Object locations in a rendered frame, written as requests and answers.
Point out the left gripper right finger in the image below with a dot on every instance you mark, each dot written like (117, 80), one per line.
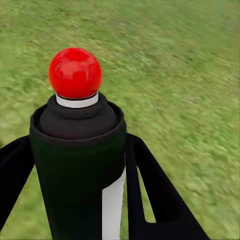
(174, 220)

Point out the pesticide atomizer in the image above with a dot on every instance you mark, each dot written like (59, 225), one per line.
(78, 141)

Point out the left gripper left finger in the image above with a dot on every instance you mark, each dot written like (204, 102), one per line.
(16, 164)

